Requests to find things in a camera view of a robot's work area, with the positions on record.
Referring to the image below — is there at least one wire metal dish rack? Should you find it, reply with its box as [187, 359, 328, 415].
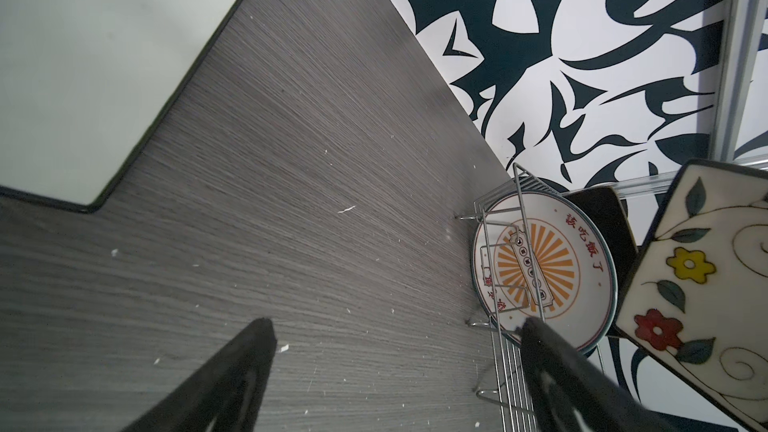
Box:
[452, 161, 607, 432]

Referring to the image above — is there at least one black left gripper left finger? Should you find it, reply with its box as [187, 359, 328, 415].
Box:
[125, 318, 277, 431]

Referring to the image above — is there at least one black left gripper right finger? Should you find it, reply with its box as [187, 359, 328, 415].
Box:
[520, 317, 675, 431]

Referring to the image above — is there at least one square floral plate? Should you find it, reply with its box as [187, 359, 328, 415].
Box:
[615, 159, 767, 431]

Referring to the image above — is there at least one square white plate black underside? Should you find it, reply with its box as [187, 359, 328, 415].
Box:
[1, 0, 242, 213]

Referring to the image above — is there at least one black plate orange rim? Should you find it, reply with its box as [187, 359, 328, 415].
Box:
[564, 186, 638, 290]

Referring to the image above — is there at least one aluminium cage frame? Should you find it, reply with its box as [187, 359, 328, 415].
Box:
[605, 0, 767, 190]

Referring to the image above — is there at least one round white plate green rim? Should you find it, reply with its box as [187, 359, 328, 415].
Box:
[471, 192, 618, 352]

